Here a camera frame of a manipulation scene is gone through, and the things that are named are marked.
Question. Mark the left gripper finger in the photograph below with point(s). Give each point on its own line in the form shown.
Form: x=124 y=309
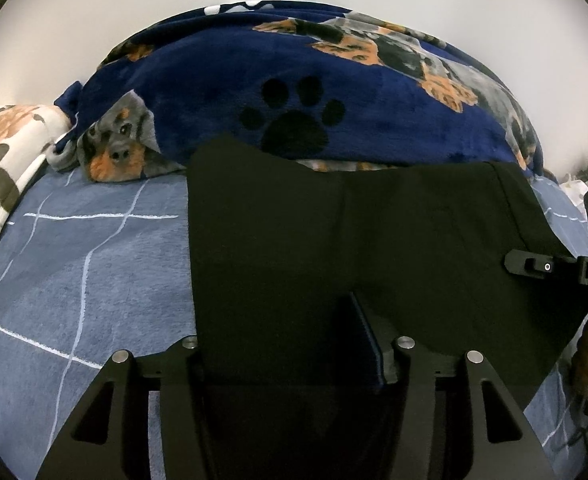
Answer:
x=382 y=336

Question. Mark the black pants orange lining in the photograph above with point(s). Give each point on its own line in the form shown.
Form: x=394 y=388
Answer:
x=285 y=262

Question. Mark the white polka dot cloth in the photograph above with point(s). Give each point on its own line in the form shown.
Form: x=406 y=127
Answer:
x=575 y=186

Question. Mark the navy dog print blanket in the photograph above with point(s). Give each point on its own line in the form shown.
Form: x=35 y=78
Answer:
x=319 y=84

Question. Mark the blue grid bed sheet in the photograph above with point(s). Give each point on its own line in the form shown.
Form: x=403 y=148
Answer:
x=84 y=269

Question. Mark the white floral pillow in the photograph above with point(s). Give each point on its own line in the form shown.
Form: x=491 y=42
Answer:
x=25 y=133

